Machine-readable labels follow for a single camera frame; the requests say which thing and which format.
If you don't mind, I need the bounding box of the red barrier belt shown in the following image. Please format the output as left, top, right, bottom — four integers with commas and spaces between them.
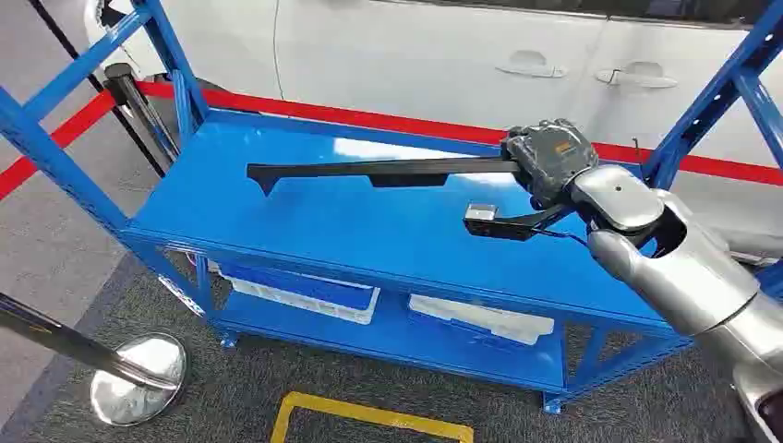
135, 80, 783, 187
0, 90, 117, 202

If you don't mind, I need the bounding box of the white tray with blue lid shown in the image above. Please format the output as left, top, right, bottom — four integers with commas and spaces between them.
216, 262, 381, 327

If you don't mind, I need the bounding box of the black barrier belt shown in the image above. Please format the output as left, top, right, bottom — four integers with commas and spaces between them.
27, 0, 167, 178

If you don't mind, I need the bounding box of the white car door handle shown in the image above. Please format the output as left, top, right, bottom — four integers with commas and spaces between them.
596, 60, 679, 90
494, 50, 568, 79

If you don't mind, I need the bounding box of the white plastic tray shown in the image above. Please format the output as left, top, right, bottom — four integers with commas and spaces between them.
407, 293, 556, 347

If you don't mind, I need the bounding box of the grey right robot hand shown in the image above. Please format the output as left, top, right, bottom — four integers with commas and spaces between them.
501, 118, 601, 211

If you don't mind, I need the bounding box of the white car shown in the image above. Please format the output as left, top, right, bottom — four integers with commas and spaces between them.
84, 0, 783, 185

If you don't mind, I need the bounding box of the blue metal shelf rack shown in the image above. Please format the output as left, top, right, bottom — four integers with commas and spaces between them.
0, 0, 783, 417

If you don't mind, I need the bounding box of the black-topped stanchion post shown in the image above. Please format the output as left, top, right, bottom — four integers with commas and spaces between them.
102, 62, 182, 178

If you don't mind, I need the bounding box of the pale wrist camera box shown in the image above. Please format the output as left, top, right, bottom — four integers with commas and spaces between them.
462, 203, 576, 244

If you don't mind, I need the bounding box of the long black plastic trim part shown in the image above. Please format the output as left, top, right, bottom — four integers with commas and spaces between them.
246, 156, 523, 198

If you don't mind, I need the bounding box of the chrome stanchion with round base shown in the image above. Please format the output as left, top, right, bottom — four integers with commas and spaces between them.
0, 293, 188, 428

